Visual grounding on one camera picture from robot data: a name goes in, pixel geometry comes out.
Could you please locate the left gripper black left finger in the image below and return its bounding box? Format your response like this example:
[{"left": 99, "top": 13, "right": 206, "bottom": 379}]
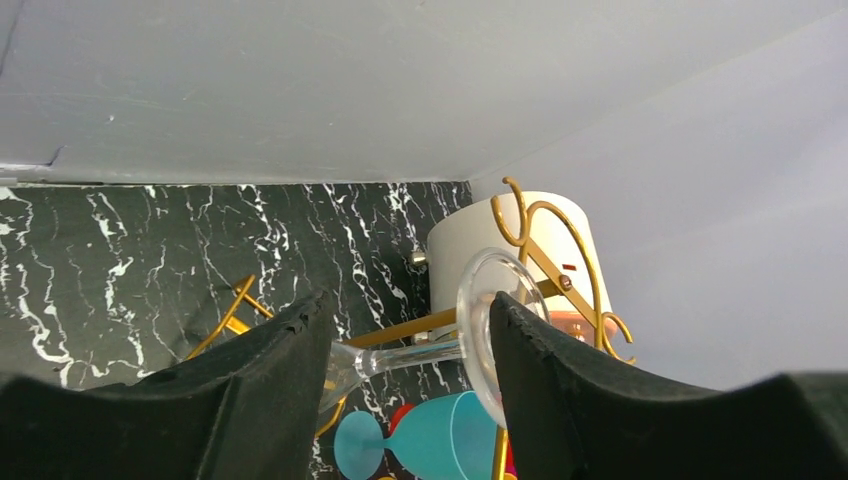
[{"left": 1, "top": 291, "right": 337, "bottom": 479}]

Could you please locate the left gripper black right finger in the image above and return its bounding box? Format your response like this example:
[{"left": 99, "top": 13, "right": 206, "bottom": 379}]
[{"left": 490, "top": 293, "right": 847, "bottom": 479}]

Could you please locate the teal blue wine glass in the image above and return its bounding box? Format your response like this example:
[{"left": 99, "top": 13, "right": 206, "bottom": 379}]
[{"left": 333, "top": 391, "right": 497, "bottom": 479}]

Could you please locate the red wine glass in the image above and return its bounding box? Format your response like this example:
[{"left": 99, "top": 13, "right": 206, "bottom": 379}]
[{"left": 388, "top": 404, "right": 415, "bottom": 435}]

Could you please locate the clear wine glass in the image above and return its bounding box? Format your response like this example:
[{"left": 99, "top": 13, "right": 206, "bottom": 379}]
[{"left": 318, "top": 247, "right": 551, "bottom": 429}]

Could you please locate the round pastel drawer cabinet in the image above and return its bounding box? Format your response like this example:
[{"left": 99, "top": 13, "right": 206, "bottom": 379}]
[{"left": 425, "top": 191, "right": 613, "bottom": 313}]

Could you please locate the gold wire wine glass rack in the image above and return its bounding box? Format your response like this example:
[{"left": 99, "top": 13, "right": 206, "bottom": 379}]
[{"left": 185, "top": 176, "right": 637, "bottom": 480}]

